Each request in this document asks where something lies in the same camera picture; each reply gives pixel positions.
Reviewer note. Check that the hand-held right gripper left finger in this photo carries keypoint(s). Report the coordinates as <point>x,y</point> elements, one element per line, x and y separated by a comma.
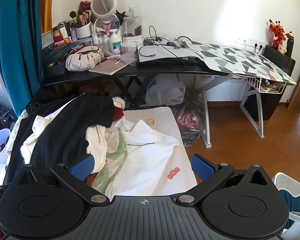
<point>81,168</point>

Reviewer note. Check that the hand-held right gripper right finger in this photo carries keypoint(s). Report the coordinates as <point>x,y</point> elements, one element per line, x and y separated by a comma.
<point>202,168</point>

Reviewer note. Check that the black garment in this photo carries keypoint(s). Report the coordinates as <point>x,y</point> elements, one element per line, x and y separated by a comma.
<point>72,125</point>
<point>14,165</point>

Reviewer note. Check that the cream garment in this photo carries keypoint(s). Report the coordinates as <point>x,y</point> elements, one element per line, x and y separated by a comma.
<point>97,145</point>

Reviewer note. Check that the green floral cloth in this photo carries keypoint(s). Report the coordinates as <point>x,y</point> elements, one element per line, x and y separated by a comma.
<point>114,155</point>

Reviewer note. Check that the desk with grey metal legs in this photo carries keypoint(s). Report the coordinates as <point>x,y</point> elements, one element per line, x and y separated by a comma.
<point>206,125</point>

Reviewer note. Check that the dark garbage bag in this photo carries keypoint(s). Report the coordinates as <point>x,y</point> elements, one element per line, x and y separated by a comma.
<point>190,120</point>

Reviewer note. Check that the off-white garment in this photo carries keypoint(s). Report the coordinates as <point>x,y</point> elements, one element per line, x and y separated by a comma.
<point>37,132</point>

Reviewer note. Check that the white knitted garment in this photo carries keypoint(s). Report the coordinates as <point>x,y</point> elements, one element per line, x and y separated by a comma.
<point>142,160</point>

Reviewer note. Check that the red cloth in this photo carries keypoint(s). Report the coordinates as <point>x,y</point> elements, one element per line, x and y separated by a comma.
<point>118,113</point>

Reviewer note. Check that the white printed folding table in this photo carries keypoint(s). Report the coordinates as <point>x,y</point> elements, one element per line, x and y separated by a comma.
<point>160,115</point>

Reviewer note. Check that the white laundry basket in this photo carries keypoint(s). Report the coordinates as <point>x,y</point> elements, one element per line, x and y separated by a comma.
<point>285,182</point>

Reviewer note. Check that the white plastic bag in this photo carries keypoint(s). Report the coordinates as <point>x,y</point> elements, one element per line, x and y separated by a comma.
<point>165,92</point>

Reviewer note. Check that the lavender plastic bucket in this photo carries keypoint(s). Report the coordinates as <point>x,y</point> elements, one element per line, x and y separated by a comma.
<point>1,135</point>

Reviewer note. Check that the black desk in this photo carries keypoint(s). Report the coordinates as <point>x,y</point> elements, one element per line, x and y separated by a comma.
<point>72,78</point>

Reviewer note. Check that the black makeup case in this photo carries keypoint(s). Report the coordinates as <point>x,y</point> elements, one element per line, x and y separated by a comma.
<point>54,71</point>

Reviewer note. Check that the pink notebook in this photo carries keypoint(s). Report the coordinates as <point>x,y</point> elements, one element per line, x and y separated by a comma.
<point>108,68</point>

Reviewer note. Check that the black laptop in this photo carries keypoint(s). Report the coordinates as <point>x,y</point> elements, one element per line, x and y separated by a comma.
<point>165,63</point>

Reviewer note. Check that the geometric patterned table mat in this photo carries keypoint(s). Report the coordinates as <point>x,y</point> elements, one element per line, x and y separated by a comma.
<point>240,60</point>

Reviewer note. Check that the white pump lotion bottle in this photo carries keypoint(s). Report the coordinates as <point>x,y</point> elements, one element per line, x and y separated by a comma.
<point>114,45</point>

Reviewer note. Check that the black cabinet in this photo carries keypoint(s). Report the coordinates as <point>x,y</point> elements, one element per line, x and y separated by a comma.
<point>277,62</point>

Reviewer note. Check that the black power plug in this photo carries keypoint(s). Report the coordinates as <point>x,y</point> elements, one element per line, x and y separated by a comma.
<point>256,46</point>
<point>260,47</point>

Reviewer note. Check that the cluster of cosmetic bottles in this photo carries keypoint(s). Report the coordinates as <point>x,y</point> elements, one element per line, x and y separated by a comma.
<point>64,33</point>

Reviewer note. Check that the white brush holder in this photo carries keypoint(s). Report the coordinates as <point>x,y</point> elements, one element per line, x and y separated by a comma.
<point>84,31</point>

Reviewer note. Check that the teal curtain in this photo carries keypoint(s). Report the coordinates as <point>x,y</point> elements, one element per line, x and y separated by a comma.
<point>17,42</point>

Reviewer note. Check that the red vase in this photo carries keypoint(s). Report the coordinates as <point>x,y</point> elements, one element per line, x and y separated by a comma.
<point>277,42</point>

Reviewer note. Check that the clear cosmetic organizer case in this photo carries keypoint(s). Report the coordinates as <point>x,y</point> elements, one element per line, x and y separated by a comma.
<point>132,30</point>

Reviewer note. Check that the bunch of makeup brushes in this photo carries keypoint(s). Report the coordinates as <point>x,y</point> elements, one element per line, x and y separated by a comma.
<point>77,18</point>

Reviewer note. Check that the black bottle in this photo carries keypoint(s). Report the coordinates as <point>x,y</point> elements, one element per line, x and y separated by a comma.
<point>290,46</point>

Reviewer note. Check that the orange artificial flowers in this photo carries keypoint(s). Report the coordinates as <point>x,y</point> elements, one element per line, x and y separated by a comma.
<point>277,30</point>

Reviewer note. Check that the clear glass bottle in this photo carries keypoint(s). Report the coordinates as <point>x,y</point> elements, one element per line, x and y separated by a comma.
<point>131,12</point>

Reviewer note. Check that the round makeup mirror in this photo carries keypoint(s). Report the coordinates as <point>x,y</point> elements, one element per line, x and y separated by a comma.
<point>102,3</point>

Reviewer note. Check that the yellow curtain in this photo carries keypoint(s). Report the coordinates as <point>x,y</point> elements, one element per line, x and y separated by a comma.
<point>46,5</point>

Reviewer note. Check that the white wall socket strip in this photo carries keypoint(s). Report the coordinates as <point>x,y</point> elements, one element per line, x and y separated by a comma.
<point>247,41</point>

